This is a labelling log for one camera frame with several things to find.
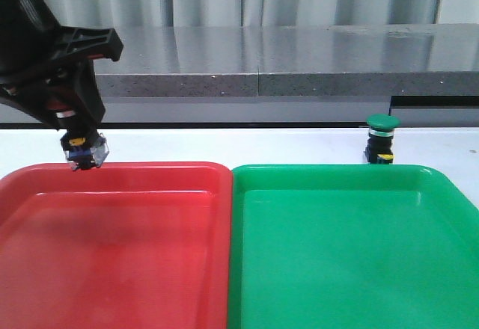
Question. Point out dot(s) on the red plastic tray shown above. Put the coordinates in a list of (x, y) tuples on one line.
[(129, 245)]

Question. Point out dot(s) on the red mushroom push button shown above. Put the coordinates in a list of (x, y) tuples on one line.
[(84, 147)]

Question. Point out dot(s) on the green mushroom push button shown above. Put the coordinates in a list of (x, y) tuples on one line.
[(378, 149)]

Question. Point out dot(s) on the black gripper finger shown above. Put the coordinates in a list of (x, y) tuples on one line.
[(32, 98), (89, 107)]

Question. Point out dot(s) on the grey granite counter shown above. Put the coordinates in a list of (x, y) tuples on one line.
[(426, 75)]

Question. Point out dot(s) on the green plastic tray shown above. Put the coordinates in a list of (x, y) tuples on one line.
[(351, 246)]

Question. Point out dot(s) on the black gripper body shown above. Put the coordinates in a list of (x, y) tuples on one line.
[(35, 44)]

